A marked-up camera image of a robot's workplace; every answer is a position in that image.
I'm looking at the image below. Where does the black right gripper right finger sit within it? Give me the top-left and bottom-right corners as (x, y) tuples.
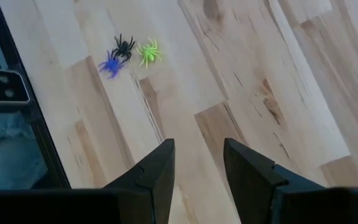
(223, 138), (358, 224)

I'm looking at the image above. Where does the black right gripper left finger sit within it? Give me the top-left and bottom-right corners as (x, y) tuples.
(0, 138), (177, 224)

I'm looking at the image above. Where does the purple plastic spider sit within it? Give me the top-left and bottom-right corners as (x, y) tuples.
(97, 49), (127, 80)

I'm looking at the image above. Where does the green plastic spider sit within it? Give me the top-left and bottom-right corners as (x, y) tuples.
(135, 37), (163, 69)

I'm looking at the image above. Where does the black plastic spider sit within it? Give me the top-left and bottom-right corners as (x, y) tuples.
(110, 33), (136, 62)

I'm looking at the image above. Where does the black aluminium table frame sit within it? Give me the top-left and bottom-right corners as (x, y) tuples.
(0, 0), (71, 190)

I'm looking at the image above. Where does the small grey two-lens camera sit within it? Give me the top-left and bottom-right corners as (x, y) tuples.
(0, 67), (31, 113)

